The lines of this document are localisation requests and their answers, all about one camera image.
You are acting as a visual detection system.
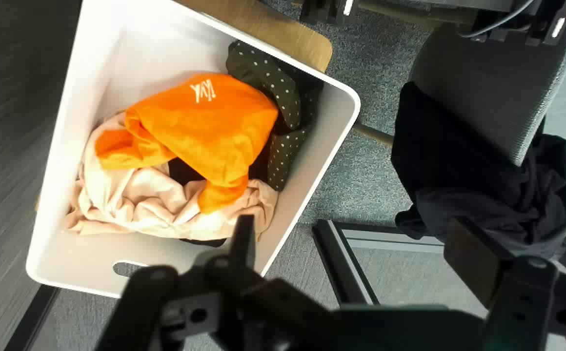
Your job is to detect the dark green dotted garment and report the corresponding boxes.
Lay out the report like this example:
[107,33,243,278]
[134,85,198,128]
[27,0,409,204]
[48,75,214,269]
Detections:
[224,38,327,192]

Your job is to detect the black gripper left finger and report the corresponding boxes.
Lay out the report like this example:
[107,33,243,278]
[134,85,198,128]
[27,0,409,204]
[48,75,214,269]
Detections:
[93,212,310,351]

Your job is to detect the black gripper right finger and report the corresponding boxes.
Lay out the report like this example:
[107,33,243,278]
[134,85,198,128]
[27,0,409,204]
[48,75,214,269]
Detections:
[442,216,566,351]

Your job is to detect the white plastic storage bin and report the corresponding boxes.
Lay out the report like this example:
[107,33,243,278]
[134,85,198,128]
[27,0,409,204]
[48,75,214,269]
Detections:
[23,0,362,300]

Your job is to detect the orange shirt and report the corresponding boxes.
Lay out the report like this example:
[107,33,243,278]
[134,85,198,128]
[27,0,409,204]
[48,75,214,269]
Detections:
[93,72,280,214]

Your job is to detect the aluminium frame rail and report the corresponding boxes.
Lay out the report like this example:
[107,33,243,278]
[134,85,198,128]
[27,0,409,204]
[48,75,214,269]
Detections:
[310,218,454,308]

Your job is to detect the peach shirt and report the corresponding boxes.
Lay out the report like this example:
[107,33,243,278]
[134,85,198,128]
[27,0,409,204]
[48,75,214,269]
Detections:
[64,111,278,241]

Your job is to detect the black jacket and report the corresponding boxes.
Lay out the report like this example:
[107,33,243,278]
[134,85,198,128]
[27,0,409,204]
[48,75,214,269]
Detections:
[390,79,566,259]

